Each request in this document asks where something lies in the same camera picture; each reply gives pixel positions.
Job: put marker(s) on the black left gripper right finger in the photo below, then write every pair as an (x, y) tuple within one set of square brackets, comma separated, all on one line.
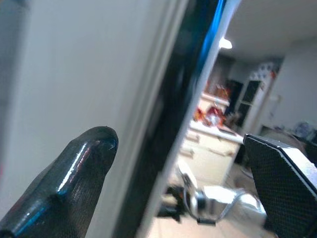
[(280, 188)]

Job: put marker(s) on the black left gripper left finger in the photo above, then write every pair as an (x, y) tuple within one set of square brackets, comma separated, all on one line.
[(74, 178)]

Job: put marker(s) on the white fridge door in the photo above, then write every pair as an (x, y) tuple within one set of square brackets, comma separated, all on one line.
[(74, 62)]

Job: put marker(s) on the white kitchen counter cabinet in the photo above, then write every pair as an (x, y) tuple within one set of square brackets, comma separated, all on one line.
[(213, 146)]

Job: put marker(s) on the red orange snack bag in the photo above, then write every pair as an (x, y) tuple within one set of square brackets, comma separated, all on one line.
[(213, 115)]

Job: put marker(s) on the white cabinet with dark glass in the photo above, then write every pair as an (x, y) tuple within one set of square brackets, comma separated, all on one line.
[(248, 99)]

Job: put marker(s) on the bright ceiling light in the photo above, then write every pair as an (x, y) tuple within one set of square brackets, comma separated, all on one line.
[(226, 42)]

